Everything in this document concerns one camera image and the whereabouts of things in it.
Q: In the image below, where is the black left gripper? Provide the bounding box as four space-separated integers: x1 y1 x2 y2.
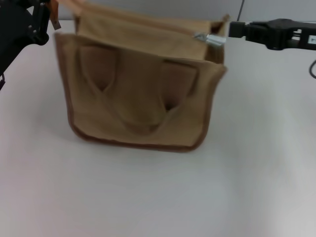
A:
0 0 51 92

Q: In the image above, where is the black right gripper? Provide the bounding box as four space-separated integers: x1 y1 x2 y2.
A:
229 18 316 52

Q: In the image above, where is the silver zipper pull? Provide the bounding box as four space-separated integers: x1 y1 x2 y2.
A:
194 31 227 48

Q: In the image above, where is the tan brown fabric garment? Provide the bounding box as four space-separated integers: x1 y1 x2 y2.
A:
48 0 231 154

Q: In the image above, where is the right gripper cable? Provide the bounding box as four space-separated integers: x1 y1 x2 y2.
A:
308 59 316 80

